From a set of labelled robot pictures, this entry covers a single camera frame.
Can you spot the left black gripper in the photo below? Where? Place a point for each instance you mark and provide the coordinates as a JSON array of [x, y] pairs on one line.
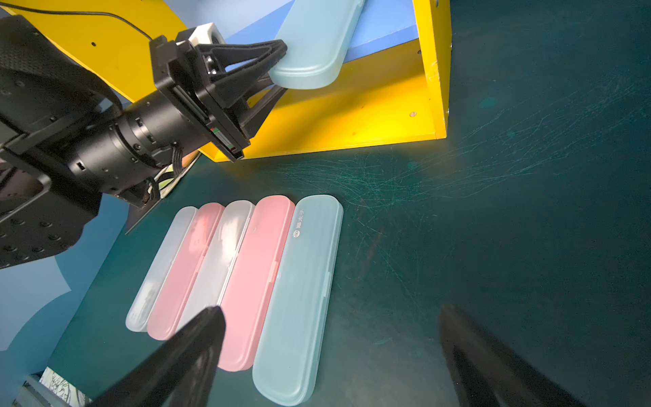
[[203, 82]]

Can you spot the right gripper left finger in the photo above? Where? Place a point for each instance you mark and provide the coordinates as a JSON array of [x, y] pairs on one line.
[[180, 373]]

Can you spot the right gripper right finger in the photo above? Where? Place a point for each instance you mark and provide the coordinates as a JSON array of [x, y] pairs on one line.
[[486, 372]]

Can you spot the small pink pencil case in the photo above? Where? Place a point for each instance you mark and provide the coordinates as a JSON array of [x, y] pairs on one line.
[[252, 281]]

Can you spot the light teal pencil case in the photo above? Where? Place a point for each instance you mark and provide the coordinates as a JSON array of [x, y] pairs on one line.
[[318, 34]]

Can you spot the frosted white pencil case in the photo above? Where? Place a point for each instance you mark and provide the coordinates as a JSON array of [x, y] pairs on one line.
[[143, 304]]

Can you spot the pink translucent pencil case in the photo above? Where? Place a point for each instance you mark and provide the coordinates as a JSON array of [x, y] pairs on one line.
[[167, 312]]

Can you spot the clear white pencil case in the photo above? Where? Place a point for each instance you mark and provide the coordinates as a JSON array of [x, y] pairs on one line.
[[219, 260]]

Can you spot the teal green pencil case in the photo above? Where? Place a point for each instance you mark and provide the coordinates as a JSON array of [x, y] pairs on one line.
[[287, 359]]

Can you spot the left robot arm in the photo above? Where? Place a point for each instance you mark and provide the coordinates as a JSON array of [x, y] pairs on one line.
[[66, 139]]

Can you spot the yellow wooden shelf unit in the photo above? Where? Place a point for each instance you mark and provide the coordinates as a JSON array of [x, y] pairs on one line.
[[400, 94]]

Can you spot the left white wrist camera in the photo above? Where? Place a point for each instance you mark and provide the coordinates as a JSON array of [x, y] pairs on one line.
[[206, 34]]

